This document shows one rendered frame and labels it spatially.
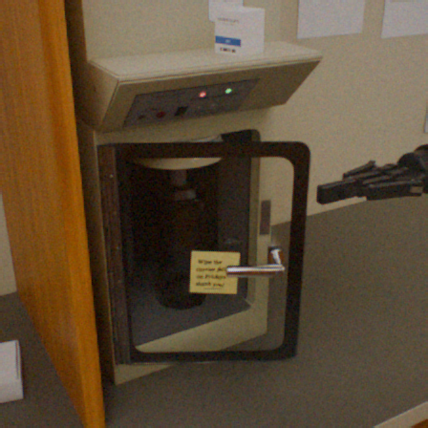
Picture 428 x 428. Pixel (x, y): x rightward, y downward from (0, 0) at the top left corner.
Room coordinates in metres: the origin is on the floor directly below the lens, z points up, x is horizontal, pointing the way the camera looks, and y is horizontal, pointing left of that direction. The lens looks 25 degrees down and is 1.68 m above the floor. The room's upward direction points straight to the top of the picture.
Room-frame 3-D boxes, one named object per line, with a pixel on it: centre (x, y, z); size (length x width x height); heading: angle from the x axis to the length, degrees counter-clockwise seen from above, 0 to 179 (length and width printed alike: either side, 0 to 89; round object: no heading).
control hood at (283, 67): (0.88, 0.01, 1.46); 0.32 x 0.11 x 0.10; 119
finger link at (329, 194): (0.92, -0.20, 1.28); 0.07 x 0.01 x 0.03; 119
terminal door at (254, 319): (0.85, 0.01, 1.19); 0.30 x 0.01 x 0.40; 92
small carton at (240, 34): (0.90, -0.04, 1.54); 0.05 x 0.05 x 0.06; 48
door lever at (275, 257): (0.82, -0.07, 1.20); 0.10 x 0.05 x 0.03; 92
